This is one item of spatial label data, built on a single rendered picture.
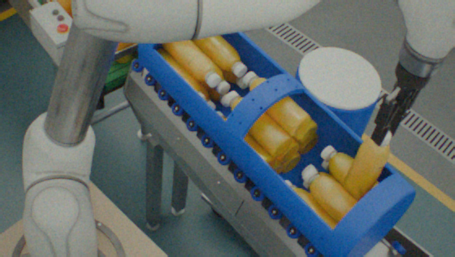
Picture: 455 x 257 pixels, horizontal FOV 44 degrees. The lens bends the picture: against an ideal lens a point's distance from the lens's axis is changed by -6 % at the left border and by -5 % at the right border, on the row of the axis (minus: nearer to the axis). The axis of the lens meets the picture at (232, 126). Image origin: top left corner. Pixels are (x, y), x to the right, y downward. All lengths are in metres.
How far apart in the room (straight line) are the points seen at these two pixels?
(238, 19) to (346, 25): 2.97
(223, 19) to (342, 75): 1.08
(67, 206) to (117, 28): 0.49
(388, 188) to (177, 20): 0.75
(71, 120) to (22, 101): 1.95
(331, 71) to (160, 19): 1.14
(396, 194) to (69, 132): 0.76
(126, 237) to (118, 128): 1.56
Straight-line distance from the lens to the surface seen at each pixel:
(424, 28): 1.08
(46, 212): 1.23
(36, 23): 1.93
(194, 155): 1.80
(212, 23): 0.88
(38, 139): 1.32
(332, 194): 1.45
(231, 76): 1.79
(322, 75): 1.90
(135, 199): 2.75
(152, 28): 0.85
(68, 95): 1.19
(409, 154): 3.22
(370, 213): 1.38
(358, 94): 1.88
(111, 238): 1.49
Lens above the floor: 2.31
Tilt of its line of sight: 49 degrees down
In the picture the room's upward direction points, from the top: 11 degrees clockwise
